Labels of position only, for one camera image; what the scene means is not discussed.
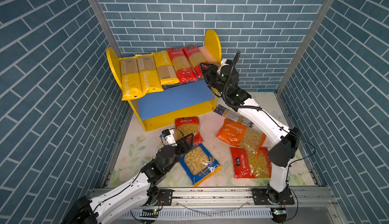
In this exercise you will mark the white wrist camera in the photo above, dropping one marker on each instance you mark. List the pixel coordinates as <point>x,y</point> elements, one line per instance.
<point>225,62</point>
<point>167,137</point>

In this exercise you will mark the yellow Pastatime spaghetti bag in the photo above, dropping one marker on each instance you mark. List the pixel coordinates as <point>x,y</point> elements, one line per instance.
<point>130,78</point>
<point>148,74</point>

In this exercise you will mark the metal base rail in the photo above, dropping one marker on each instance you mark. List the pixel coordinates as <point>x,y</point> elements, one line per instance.
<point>312,205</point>

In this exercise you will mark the floral table mat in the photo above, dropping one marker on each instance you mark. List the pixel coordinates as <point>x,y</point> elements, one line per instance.
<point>140,147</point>

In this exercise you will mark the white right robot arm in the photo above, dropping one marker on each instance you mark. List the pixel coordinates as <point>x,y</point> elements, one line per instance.
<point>224,79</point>

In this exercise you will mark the orange macaroni bag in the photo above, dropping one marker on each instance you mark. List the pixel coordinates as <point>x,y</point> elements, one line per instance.
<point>238,135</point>

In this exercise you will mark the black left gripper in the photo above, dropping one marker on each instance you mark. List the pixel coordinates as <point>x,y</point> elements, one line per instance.
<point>186,147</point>

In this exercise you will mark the dark labelled spaghetti bag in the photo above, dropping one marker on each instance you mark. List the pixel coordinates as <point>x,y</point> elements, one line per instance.
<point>233,116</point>

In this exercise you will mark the red macaroni bag upper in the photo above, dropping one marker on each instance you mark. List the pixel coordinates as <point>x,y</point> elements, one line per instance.
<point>186,126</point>

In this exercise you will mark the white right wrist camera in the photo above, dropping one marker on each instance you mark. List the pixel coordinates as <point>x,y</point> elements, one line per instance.
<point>225,62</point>

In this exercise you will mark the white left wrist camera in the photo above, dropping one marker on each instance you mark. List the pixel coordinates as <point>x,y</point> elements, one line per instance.
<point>167,137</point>

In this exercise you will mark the red fusilli bag lower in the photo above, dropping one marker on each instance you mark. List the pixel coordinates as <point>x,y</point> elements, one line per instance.
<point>248,165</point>

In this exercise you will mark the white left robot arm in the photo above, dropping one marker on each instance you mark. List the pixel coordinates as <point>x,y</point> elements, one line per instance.
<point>136,192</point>

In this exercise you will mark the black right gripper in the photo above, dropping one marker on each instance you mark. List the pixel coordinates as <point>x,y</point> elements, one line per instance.
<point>209,72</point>

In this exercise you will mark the yellow shelf with coloured boards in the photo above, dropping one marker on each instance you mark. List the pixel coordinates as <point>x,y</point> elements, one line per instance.
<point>160,109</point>

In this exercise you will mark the blue shell pasta bag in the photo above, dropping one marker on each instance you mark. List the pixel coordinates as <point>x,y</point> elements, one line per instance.
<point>199,164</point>

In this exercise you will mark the red labelled spaghetti bag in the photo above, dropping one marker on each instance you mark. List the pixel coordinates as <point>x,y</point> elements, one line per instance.
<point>181,65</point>

